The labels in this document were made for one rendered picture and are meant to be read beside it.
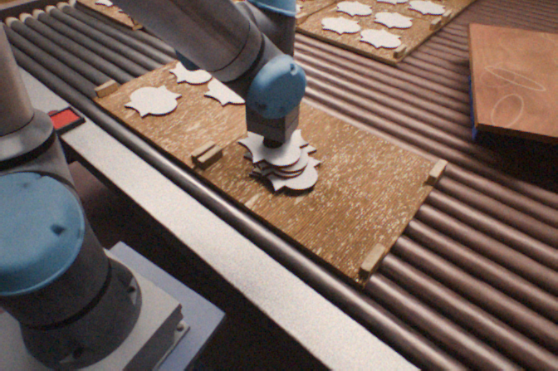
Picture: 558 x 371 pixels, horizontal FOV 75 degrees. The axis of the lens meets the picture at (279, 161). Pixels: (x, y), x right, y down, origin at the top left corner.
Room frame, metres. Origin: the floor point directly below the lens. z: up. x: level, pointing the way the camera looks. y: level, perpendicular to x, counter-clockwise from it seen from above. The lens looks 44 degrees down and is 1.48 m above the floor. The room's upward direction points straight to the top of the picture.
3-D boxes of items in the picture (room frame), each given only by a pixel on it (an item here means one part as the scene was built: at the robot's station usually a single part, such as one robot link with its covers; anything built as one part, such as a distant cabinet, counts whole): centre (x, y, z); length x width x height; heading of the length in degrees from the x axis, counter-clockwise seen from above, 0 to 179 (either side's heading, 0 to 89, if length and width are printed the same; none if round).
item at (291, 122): (0.58, 0.00, 1.09); 0.12 x 0.09 x 0.16; 153
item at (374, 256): (0.32, -0.15, 0.95); 0.06 x 0.02 x 0.03; 140
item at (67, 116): (0.73, 0.54, 0.92); 0.06 x 0.06 x 0.01; 50
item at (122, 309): (0.23, 0.27, 1.01); 0.15 x 0.15 x 0.10
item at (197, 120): (0.81, 0.23, 0.93); 0.41 x 0.35 x 0.02; 50
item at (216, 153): (0.57, 0.15, 0.95); 0.06 x 0.02 x 0.03; 140
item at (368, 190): (0.55, -0.09, 0.93); 0.41 x 0.35 x 0.02; 50
